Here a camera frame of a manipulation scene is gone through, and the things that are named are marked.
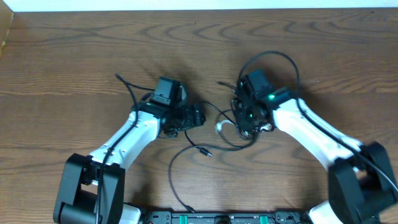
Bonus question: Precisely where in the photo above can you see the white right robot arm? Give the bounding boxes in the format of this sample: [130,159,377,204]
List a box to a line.
[233,70,397,223]

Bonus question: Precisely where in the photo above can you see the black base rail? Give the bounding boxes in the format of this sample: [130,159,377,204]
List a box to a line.
[138,210,314,224]

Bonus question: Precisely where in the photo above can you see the thin black cable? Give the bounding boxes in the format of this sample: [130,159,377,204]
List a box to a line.
[168,81,259,213]

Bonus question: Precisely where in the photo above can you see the left camera black cable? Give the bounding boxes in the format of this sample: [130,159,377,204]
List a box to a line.
[95,73,156,224]

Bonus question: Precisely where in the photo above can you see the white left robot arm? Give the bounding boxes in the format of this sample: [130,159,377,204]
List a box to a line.
[53,77,205,224]

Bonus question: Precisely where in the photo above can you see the white usb cable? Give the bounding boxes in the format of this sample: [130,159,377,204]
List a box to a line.
[215,119,273,139]

